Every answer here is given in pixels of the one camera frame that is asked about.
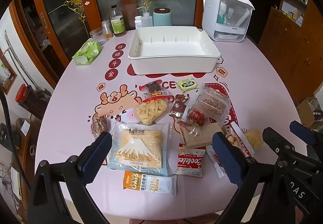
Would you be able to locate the wooden picture frame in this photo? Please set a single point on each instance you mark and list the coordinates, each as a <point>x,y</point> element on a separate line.
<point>10,75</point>

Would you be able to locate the clear bag of yellow crackers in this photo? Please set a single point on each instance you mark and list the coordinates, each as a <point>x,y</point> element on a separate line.
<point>151,111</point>

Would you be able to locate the large pale blue bread packet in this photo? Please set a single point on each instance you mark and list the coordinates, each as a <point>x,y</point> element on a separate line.
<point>138,148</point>

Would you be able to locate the orange and white oat bar packet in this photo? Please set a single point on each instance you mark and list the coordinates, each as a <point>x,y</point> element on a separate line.
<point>151,183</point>

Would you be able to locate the pink printed tablecloth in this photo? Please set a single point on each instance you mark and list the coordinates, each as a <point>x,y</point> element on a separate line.
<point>75,87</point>

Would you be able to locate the green tissue pack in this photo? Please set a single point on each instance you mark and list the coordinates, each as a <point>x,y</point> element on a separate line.
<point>87,52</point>

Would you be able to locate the white and red cookie packet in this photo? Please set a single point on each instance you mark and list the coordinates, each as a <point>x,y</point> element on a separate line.
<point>189,162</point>

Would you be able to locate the small jar with metal lid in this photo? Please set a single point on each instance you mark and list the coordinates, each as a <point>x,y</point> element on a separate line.
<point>107,29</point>

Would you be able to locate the red-lidded jar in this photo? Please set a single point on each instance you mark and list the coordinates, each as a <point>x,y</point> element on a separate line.
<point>24,93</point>

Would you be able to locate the small packet with orange label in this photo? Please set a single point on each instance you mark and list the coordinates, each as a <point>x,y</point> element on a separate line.
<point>157,93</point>

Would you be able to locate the clear packet of brown nuts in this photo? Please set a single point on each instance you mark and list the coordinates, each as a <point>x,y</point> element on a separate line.
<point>99,124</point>

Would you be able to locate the silver metal rod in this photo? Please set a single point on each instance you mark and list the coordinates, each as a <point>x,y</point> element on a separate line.
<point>19,59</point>

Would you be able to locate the clear squeeze wash bottle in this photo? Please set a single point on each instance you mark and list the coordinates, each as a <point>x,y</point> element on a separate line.
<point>147,21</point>

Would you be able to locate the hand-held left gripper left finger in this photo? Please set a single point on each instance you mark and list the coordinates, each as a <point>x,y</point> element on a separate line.
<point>97,157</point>

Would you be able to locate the beige wafer packet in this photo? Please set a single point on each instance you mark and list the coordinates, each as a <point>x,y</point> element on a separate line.
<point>199,135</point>

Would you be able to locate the red candy packet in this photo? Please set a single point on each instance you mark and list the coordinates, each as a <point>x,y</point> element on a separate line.
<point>198,115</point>

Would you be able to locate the glass bottle with green label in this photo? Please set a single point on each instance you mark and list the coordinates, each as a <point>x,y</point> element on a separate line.
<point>118,24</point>

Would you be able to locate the ribbed glass tumbler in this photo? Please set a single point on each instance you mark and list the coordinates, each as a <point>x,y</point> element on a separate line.
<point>98,37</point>

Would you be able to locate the dark purple snack packet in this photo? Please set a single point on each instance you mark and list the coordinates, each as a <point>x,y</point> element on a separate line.
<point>151,86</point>

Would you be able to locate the white pill bottle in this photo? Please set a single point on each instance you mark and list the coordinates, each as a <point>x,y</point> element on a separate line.
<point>138,23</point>

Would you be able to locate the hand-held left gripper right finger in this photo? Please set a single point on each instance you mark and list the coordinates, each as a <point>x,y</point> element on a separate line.
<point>227,160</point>

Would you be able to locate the teal canister with brown lid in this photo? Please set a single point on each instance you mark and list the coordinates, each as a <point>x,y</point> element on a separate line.
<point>162,19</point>

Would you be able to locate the dark glass jar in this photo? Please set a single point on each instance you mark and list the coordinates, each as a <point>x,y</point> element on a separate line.
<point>31,149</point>

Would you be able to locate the long white red-edged packet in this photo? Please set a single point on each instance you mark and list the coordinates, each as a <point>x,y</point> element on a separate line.
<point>238,144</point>

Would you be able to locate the wooden cabinet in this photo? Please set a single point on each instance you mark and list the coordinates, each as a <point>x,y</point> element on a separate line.
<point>290,57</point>

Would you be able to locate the pale round pastry packet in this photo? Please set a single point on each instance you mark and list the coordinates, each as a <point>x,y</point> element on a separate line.
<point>253,138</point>

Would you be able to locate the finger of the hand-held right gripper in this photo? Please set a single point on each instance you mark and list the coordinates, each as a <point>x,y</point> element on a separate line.
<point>276,142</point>
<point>302,133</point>

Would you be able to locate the white water dispenser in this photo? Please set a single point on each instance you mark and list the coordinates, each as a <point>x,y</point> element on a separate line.
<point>209,19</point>

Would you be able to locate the dark red snowflake packet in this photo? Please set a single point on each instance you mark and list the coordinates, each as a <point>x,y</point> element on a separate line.
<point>178,107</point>

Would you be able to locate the green snack packet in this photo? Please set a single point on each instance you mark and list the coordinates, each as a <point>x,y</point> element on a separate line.
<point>188,85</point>

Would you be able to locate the clear packet with brown cake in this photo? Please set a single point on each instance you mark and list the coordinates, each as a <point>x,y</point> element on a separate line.
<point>213,102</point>

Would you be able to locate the white plastic storage bin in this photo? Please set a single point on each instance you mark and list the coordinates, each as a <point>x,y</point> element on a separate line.
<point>174,67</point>

